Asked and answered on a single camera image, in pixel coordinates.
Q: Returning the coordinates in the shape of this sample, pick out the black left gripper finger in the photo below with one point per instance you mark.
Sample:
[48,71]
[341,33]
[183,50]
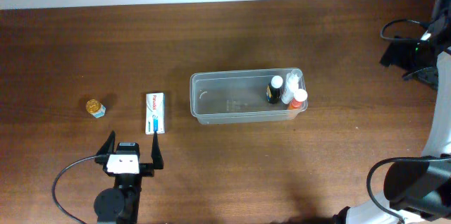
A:
[156,155]
[108,146]

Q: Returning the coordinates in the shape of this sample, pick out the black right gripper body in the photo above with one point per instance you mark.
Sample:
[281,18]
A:
[398,56]

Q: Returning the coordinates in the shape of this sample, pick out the orange tablet tube white cap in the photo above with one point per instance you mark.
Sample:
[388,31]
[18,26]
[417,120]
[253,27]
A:
[299,97]

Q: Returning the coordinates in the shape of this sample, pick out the white squeeze bottle clear cap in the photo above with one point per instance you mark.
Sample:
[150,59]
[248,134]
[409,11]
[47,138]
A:
[291,85]

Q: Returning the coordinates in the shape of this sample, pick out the dark syrup bottle white cap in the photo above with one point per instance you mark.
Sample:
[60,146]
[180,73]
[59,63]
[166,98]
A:
[273,89]

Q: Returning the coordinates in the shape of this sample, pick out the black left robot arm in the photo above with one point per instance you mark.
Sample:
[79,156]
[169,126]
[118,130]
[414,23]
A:
[120,204]

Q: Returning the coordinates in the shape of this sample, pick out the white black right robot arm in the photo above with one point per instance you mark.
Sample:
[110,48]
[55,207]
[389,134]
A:
[415,189]

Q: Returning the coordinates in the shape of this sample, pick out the clear plastic container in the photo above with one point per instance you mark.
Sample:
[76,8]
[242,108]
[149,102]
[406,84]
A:
[239,96]

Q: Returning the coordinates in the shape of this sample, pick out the small jar gold lid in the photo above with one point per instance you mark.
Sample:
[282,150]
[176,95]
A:
[95,108]

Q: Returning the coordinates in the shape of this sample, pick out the white Panadol box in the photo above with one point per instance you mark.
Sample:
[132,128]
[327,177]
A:
[155,113]

